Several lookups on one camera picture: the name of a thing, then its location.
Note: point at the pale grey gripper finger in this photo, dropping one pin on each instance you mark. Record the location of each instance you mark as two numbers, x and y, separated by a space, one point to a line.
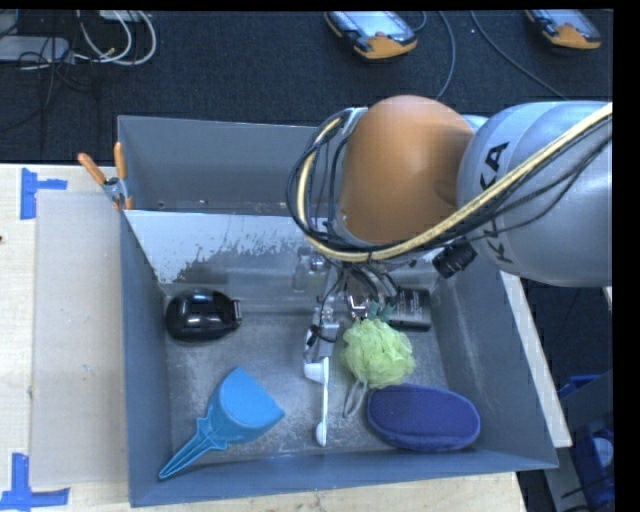
312 345
330 337

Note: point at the grey metal bin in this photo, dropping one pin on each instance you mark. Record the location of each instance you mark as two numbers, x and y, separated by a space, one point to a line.
280 320

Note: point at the green bath pouf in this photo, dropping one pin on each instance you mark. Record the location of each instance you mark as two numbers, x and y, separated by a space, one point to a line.
377 352

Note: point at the white plastic spoon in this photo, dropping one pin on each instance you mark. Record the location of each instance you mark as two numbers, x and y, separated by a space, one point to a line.
323 400

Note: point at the black packet with print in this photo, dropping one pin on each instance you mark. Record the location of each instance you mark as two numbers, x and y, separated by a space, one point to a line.
414 310

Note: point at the blue plastic scoop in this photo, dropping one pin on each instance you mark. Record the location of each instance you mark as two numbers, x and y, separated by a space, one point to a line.
240 410

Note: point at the black tape dispenser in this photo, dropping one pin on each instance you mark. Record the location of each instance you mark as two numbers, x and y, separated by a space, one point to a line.
200 317

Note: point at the dark blue oval sponge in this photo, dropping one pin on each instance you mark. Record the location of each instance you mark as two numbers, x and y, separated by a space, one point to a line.
425 417

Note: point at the pale flat board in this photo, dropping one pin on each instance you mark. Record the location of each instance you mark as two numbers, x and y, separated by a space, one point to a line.
75 325

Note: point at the black cylinder on white bracket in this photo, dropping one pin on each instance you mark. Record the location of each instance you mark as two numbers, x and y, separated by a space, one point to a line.
455 258

